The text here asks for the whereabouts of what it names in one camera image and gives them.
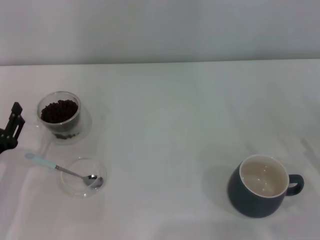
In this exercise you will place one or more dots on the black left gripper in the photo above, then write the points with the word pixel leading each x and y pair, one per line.
pixel 6 143

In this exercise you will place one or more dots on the clear glass saucer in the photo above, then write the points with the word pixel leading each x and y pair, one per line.
pixel 75 193

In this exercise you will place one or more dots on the dark blue ceramic mug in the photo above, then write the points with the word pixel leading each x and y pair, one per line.
pixel 240 200

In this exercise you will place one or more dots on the coffee bean heap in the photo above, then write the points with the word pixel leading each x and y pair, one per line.
pixel 58 112

